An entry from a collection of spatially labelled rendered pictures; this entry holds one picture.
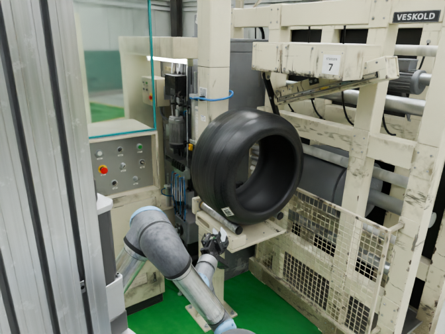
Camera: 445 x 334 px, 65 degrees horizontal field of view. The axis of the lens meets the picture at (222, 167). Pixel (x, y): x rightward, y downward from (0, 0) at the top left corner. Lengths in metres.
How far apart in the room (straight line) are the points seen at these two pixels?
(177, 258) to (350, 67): 1.06
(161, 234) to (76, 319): 0.52
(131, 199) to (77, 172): 1.75
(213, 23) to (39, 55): 1.49
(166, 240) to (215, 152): 0.65
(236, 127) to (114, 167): 0.87
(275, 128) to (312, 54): 0.36
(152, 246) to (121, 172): 1.19
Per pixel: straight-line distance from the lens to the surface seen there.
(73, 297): 0.53
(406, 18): 1.81
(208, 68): 1.87
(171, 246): 1.02
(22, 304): 0.50
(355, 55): 1.63
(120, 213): 2.21
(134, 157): 2.17
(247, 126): 1.58
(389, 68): 1.67
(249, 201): 2.01
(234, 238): 1.77
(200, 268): 1.31
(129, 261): 1.15
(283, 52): 1.82
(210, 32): 1.86
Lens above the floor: 1.79
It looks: 20 degrees down
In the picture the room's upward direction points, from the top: 1 degrees clockwise
